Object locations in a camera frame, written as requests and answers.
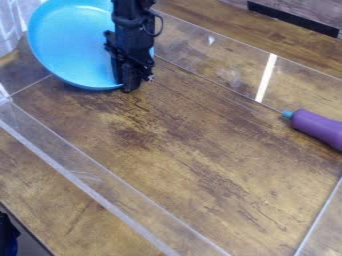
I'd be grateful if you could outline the blue round plastic tray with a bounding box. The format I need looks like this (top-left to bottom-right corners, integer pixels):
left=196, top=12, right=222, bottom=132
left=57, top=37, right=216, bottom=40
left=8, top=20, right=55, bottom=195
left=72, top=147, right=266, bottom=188
left=27, top=0, right=155, bottom=91

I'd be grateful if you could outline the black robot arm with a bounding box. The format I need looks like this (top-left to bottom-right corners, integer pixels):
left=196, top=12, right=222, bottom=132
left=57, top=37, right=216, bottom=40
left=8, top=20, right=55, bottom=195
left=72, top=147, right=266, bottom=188
left=104, top=0, right=159, bottom=93

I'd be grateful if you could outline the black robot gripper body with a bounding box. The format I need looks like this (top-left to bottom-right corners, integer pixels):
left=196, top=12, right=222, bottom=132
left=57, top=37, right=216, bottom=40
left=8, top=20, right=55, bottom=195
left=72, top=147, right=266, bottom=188
left=104, top=14, right=155, bottom=69

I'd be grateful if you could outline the dark object bottom left corner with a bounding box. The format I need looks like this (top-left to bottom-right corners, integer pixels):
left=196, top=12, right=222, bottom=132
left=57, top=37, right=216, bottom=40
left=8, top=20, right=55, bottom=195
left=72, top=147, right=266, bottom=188
left=0, top=211, right=21, bottom=256

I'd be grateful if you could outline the clear acrylic front barrier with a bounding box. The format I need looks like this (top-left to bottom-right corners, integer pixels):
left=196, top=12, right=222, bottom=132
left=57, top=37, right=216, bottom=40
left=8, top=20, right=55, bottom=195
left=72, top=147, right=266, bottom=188
left=0, top=84, right=231, bottom=256

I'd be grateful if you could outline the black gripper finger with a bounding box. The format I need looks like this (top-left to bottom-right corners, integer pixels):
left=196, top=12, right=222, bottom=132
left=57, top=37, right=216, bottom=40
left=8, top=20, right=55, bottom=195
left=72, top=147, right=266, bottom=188
left=122, top=59, right=155, bottom=93
left=111, top=57, right=123, bottom=84

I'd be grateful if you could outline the purple toy eggplant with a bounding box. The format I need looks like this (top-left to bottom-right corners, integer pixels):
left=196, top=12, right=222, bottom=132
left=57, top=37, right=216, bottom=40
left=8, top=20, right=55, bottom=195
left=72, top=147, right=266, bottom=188
left=282, top=109, right=342, bottom=152

